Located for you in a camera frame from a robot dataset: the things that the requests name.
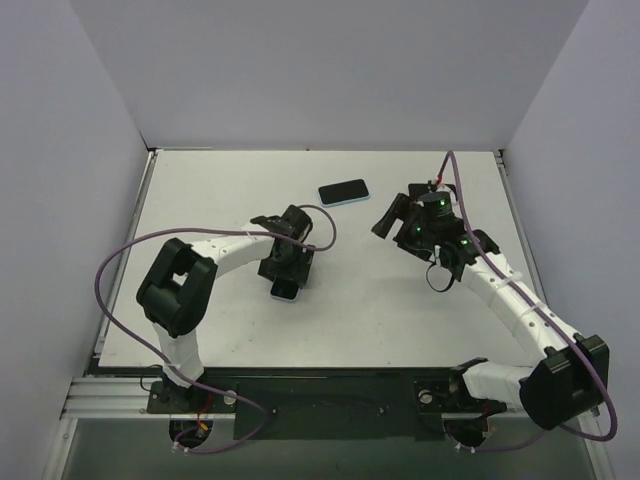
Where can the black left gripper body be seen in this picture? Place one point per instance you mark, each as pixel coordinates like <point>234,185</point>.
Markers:
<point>286,270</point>

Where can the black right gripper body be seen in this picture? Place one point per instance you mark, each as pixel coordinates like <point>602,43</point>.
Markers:
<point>400,220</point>

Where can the lilac phone case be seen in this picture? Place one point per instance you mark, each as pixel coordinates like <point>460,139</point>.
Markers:
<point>284,290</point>

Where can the phone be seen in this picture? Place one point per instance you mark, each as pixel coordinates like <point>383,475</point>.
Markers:
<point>342,193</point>

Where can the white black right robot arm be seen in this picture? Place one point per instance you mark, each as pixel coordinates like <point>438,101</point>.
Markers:
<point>567,372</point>

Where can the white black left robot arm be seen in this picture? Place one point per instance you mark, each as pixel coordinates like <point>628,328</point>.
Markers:
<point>176,290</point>

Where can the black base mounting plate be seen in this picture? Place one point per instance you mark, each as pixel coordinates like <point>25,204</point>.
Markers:
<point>331,403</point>

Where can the aluminium table edge rail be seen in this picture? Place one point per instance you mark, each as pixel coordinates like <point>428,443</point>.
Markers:
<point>110,398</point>

